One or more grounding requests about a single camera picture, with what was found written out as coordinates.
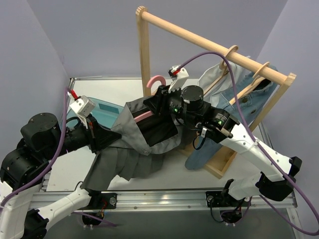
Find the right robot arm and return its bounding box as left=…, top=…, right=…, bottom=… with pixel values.
left=144, top=86, right=302, bottom=206

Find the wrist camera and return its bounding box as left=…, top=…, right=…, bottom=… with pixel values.
left=168, top=65, right=189, bottom=94
left=70, top=96, right=96, bottom=118

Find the grey pleated skirt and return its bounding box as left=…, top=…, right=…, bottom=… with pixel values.
left=81, top=98, right=184, bottom=191

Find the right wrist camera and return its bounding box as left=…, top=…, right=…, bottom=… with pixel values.
left=168, top=65, right=189, bottom=94

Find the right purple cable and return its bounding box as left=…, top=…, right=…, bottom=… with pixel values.
left=179, top=52, right=319, bottom=236

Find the aluminium mounting rail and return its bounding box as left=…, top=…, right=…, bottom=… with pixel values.
left=29, top=189, right=297, bottom=212

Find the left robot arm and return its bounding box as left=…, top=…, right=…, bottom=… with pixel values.
left=0, top=113, right=121, bottom=239

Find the pink plastic hanger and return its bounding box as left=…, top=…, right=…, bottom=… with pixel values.
left=133, top=75, right=166, bottom=123

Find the white garment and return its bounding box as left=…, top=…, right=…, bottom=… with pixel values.
left=198, top=62, right=253, bottom=108

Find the wooden clothes rack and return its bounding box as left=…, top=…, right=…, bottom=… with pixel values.
left=135, top=6, right=297, bottom=180

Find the teal plastic basin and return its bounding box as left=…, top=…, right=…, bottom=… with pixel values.
left=66, top=97, right=123, bottom=128

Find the beige hanger of denim skirt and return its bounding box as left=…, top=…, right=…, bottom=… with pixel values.
left=236, top=62, right=270, bottom=99

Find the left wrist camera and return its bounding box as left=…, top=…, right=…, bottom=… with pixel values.
left=70, top=96, right=96, bottom=118

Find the beige hanger of white garment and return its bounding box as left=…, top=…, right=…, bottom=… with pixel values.
left=204, top=45, right=239, bottom=95

